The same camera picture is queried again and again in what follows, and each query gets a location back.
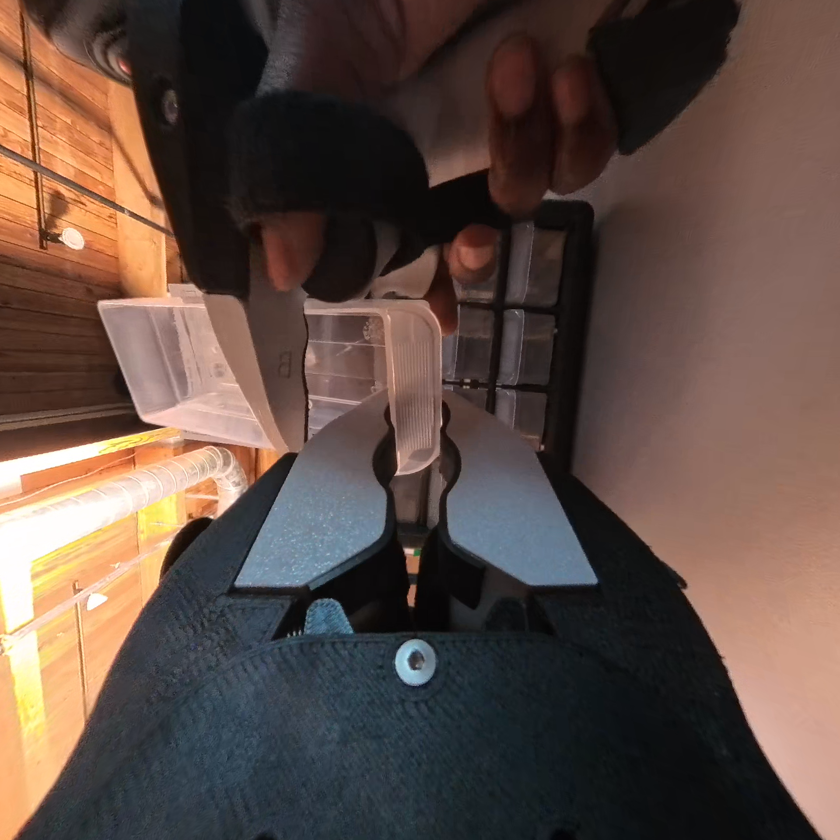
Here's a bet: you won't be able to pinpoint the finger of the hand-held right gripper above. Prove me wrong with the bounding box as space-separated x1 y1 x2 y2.
200 292 291 455
248 243 311 455

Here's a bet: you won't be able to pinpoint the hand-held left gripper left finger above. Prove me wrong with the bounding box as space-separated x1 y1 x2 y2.
234 390 396 589

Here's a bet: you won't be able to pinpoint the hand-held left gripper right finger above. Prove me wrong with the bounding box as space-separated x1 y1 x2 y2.
438 390 599 614

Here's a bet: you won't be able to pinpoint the clear plastic drawer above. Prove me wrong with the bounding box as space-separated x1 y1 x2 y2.
97 283 444 476

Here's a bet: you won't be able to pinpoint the rows of clear cabinet drawers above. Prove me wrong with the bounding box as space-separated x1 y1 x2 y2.
453 220 567 447

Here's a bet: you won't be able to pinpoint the black drawer cabinet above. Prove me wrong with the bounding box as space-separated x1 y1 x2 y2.
438 199 596 475

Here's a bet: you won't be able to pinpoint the person's right hand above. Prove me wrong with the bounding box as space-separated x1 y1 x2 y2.
259 0 621 336

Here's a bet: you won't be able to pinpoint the black oval object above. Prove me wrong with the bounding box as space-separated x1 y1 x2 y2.
159 517 215 581

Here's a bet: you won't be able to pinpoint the bright light strip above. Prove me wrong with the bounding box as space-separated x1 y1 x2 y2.
0 430 185 490

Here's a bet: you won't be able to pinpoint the silver ventilation duct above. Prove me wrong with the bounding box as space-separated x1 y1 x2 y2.
0 445 249 572

